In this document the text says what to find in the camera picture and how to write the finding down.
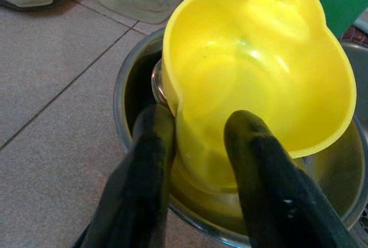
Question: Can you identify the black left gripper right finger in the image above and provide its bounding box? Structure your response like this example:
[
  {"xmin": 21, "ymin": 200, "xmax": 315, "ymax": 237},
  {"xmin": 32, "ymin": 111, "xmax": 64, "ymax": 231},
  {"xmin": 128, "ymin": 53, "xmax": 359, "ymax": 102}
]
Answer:
[{"xmin": 223, "ymin": 109, "xmax": 360, "ymax": 248}]

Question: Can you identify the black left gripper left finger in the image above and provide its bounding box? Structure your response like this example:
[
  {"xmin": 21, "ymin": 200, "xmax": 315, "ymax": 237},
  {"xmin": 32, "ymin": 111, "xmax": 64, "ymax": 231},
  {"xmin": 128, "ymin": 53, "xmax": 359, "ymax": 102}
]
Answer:
[{"xmin": 83, "ymin": 105, "xmax": 178, "ymax": 248}]

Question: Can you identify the stainless steel bowl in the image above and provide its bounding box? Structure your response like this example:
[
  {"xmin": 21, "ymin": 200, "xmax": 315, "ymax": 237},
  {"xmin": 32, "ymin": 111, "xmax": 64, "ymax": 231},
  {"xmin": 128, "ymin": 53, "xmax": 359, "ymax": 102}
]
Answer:
[{"xmin": 113, "ymin": 28, "xmax": 368, "ymax": 247}]

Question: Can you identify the yellow plastic cup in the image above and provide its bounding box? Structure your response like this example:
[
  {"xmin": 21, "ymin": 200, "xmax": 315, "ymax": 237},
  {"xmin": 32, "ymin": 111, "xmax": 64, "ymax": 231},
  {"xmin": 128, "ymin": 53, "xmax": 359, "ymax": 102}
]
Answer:
[{"xmin": 162, "ymin": 0, "xmax": 358, "ymax": 217}]

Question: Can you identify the grey counter pipe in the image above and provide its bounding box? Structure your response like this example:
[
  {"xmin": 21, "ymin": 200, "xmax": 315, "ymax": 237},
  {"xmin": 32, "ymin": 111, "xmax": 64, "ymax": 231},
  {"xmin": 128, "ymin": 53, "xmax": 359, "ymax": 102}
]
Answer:
[{"xmin": 352, "ymin": 17, "xmax": 368, "ymax": 37}]

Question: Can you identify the green soap bottle blue cap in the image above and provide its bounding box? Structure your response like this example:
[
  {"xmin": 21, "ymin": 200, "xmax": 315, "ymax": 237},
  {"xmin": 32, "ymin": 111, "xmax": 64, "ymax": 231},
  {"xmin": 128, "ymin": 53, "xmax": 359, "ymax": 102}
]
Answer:
[{"xmin": 306, "ymin": 0, "xmax": 368, "ymax": 41}]

